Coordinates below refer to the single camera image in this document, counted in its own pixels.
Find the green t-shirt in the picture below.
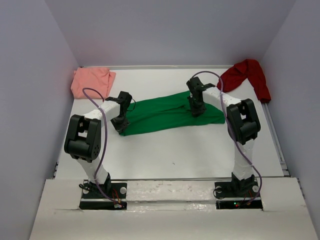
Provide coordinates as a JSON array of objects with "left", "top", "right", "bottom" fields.
[{"left": 120, "top": 91, "right": 225, "bottom": 136}]

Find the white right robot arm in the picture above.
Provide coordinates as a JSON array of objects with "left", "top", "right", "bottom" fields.
[{"left": 186, "top": 76, "right": 261, "bottom": 200}]

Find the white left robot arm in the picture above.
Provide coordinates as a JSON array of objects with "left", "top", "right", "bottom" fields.
[{"left": 64, "top": 87, "right": 133, "bottom": 201}]

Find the folded pink t-shirt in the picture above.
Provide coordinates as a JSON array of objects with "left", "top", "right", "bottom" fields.
[{"left": 70, "top": 67, "right": 116, "bottom": 99}]

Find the red t-shirt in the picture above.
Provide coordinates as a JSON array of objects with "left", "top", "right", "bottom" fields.
[{"left": 217, "top": 59, "right": 271, "bottom": 103}]

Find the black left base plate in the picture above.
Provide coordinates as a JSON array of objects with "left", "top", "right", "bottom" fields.
[{"left": 78, "top": 180, "right": 127, "bottom": 211}]

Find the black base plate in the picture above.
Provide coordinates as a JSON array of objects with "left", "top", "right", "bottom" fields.
[
  {"left": 78, "top": 180, "right": 127, "bottom": 211},
  {"left": 212, "top": 181, "right": 263, "bottom": 210}
]

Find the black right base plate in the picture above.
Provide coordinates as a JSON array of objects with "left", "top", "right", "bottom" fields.
[{"left": 212, "top": 181, "right": 263, "bottom": 210}]

